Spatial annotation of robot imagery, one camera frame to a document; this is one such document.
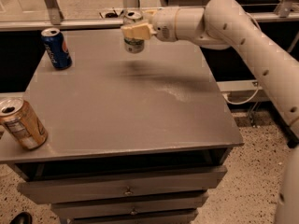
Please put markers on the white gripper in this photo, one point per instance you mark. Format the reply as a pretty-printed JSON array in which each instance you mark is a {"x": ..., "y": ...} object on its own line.
[{"x": 164, "y": 24}]

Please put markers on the white green 7up can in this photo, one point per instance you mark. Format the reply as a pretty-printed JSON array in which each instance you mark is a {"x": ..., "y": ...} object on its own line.
[{"x": 133, "y": 45}]

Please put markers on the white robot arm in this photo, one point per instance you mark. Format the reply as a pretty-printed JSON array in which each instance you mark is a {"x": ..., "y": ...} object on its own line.
[{"x": 225, "y": 22}]

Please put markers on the blue pepsi can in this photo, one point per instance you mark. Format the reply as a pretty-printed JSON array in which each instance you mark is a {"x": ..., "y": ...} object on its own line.
[{"x": 56, "y": 48}]

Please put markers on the orange soda can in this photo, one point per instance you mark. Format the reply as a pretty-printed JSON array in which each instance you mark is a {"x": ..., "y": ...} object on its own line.
[{"x": 21, "y": 121}]

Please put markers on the grey metal railing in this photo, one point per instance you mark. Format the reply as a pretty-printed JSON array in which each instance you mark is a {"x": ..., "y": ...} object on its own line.
[{"x": 27, "y": 15}]

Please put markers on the top grey drawer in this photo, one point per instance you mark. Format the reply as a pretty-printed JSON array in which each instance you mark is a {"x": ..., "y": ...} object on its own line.
[{"x": 123, "y": 185}]

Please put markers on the grey drawer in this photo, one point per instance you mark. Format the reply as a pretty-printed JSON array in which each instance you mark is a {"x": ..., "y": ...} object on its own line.
[
  {"x": 131, "y": 206},
  {"x": 166, "y": 217},
  {"x": 123, "y": 185}
]

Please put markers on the middle grey drawer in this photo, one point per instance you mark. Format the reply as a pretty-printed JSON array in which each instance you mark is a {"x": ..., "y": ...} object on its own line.
[{"x": 131, "y": 206}]

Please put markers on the bottom grey drawer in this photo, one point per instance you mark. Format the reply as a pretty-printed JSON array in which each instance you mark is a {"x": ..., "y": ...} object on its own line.
[{"x": 166, "y": 217}]

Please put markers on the black shoe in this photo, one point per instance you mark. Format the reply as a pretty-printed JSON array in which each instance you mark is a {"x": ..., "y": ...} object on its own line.
[{"x": 22, "y": 218}]

